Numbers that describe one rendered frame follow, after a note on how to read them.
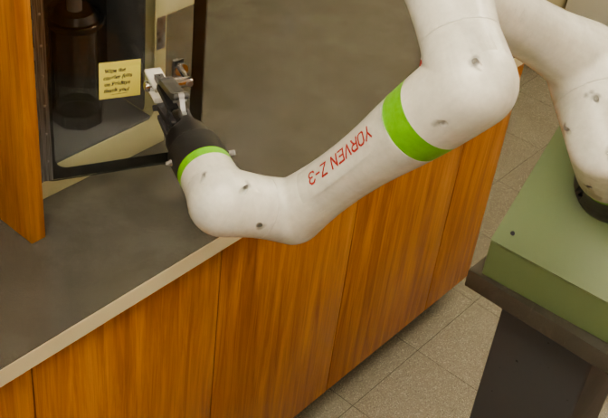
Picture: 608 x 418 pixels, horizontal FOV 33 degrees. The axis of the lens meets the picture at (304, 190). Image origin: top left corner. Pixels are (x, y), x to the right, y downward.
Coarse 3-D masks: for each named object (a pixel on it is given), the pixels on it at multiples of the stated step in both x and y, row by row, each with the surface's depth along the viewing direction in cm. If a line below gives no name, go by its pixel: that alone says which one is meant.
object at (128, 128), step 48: (48, 0) 171; (96, 0) 174; (144, 0) 178; (192, 0) 181; (48, 48) 176; (96, 48) 180; (144, 48) 183; (192, 48) 187; (96, 96) 186; (144, 96) 190; (192, 96) 194; (96, 144) 192; (144, 144) 196
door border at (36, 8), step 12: (36, 0) 170; (36, 12) 171; (36, 24) 172; (36, 36) 174; (36, 48) 175; (36, 60) 176; (36, 72) 178; (36, 96) 180; (48, 96) 182; (48, 108) 183; (48, 120) 185; (48, 132) 186; (48, 144) 188; (48, 156) 189; (48, 168) 191; (48, 180) 192
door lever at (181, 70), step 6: (180, 66) 188; (186, 66) 189; (180, 72) 188; (186, 72) 188; (174, 78) 185; (180, 78) 185; (186, 78) 185; (192, 78) 186; (144, 84) 183; (150, 84) 183; (180, 84) 185; (186, 84) 185; (192, 84) 186; (150, 90) 183
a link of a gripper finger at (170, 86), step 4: (172, 76) 179; (160, 80) 177; (164, 80) 177; (168, 80) 177; (172, 80) 177; (160, 84) 177; (164, 84) 175; (168, 84) 175; (172, 84) 175; (176, 84) 176; (164, 88) 176; (168, 88) 174; (172, 88) 174; (176, 88) 174; (180, 88) 174; (168, 92) 173; (172, 92) 172; (184, 92) 171; (168, 96) 174; (172, 96) 172; (176, 96) 170; (188, 96) 171
